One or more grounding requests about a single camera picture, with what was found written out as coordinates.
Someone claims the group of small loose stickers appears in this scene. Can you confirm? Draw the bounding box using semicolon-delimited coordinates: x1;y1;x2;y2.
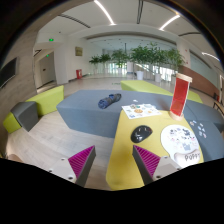
189;119;208;139

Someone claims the white sticker sheet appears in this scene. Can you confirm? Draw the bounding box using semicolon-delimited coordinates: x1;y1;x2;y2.
121;103;162;120

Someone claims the group of ceiling strip lights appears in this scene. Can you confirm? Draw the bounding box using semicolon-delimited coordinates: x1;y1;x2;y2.
93;0;221;63

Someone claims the group of potted green plants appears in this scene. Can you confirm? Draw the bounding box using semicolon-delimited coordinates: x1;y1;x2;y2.
88;42;186;81

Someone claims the golden wall plaque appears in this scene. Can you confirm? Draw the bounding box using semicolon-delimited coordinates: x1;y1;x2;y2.
74;46;84;57

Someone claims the grey door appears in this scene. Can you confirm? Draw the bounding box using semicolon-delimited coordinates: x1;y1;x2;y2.
40;61;56;85

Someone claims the large grey seat block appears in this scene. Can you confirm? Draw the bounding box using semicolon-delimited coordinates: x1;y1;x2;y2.
55;89;174;139

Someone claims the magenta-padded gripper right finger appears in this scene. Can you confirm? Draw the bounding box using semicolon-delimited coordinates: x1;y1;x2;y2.
132;144;183;186

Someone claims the dark blue folded umbrella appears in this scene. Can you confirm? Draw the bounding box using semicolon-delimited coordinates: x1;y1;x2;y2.
97;93;122;110

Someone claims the small dark grey seat block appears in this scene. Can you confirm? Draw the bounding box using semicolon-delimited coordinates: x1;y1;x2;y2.
9;100;40;133

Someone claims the white round printed mouse pad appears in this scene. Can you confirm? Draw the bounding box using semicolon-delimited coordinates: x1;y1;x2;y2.
160;124;202;169

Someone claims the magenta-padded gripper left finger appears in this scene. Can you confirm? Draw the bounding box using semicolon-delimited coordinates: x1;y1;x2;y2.
47;145;97;188

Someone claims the black computer mouse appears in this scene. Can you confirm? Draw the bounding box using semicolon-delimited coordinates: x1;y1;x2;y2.
130;124;154;144

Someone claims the lime green seat block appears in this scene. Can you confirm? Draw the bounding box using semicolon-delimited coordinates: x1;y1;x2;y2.
187;89;204;104
2;84;65;134
119;79;174;98

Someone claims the red cylinder with wooden ends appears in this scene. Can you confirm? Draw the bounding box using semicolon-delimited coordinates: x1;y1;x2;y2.
168;72;194;122

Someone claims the black wall screen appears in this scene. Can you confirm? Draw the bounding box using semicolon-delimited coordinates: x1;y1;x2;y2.
0;57;18;89

